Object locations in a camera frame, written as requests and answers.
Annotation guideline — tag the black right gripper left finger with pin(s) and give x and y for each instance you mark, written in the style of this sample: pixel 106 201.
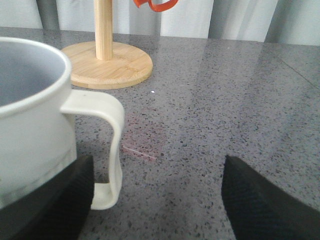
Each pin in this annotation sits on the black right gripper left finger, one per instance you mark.
pixel 55 211

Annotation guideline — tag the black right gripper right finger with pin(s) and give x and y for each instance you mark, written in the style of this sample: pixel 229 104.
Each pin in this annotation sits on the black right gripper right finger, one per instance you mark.
pixel 259 210

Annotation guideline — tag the white HOME mug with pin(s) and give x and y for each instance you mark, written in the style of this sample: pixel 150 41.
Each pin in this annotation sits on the white HOME mug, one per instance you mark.
pixel 37 124

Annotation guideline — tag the wooden mug tree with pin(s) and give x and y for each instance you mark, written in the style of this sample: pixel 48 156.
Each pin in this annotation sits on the wooden mug tree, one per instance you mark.
pixel 103 64

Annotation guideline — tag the grey curtain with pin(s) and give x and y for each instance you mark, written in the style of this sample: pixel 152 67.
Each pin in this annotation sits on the grey curtain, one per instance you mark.
pixel 270 21

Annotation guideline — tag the orange mug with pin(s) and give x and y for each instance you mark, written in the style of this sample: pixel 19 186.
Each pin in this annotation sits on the orange mug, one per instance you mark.
pixel 161 7

